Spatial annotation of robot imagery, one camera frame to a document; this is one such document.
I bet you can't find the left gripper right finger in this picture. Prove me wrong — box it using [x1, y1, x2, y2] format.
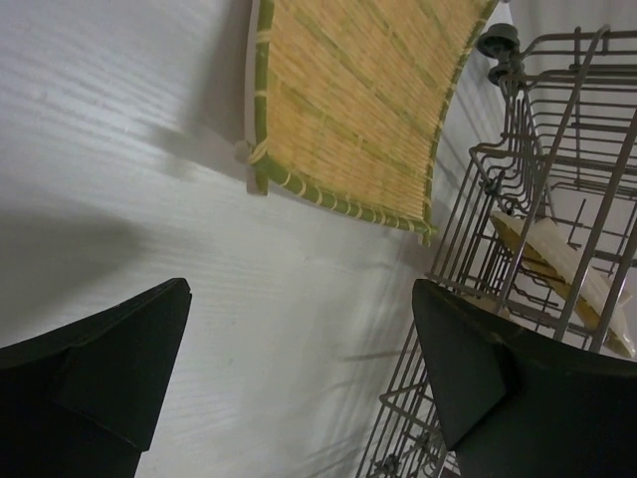
[412, 279, 636, 477]

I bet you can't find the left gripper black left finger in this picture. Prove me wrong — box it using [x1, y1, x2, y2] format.
[1, 278, 191, 477]

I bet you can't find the shovel-shaped woven bamboo plate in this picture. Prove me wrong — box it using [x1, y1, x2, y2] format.
[490, 211, 636, 359]

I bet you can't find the rectangular woven bamboo plate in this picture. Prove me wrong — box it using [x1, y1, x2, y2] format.
[236, 1, 496, 243]

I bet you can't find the grey wire dish rack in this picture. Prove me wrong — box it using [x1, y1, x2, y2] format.
[357, 24, 636, 477]

